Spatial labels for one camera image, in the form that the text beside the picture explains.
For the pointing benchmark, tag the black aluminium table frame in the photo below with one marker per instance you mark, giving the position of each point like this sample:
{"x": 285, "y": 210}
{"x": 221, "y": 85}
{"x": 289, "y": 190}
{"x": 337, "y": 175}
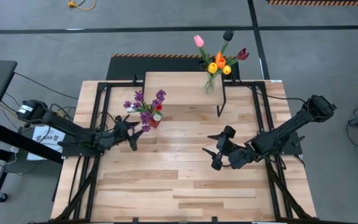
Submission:
{"x": 120, "y": 84}

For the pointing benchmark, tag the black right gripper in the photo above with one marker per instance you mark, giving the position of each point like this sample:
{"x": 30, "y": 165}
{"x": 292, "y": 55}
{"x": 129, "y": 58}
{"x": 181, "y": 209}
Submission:
{"x": 228, "y": 149}

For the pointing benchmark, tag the dark red artificial tulip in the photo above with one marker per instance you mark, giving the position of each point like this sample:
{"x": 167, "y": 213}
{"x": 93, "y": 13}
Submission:
{"x": 243, "y": 53}

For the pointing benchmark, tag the purple artificial flower bunch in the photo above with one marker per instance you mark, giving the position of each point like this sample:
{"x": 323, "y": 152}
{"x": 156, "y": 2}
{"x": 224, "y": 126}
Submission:
{"x": 139, "y": 95}

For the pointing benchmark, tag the clear glass vase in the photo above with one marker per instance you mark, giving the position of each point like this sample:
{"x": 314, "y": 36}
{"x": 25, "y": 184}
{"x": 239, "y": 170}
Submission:
{"x": 210, "y": 85}

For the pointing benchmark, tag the black floor mat hazard stripe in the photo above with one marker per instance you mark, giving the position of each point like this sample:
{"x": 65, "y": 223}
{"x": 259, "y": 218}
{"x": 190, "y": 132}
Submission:
{"x": 129, "y": 68}

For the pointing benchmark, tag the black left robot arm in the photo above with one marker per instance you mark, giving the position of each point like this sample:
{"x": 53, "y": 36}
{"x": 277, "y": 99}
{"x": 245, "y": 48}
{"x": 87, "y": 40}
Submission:
{"x": 73, "y": 132}

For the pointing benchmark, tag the white paper sign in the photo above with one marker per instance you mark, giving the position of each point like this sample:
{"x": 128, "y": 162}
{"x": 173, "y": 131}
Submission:
{"x": 42, "y": 137}

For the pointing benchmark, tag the red glass vase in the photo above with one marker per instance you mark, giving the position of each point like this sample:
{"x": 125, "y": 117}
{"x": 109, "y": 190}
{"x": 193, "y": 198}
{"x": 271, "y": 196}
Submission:
{"x": 154, "y": 123}

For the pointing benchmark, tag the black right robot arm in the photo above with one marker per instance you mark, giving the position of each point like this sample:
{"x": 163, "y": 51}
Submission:
{"x": 284, "y": 130}

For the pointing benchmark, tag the white artificial tulip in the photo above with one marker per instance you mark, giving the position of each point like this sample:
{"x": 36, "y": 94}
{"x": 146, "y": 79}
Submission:
{"x": 131, "y": 109}
{"x": 157, "y": 117}

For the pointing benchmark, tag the orange artificial tulip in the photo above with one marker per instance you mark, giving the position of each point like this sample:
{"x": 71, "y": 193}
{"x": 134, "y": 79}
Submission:
{"x": 220, "y": 60}

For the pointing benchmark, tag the wooden shelf with black legs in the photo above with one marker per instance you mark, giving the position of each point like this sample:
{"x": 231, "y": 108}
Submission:
{"x": 179, "y": 88}

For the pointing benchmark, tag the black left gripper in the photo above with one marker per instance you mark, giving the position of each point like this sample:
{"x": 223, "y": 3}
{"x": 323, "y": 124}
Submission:
{"x": 122, "y": 129}

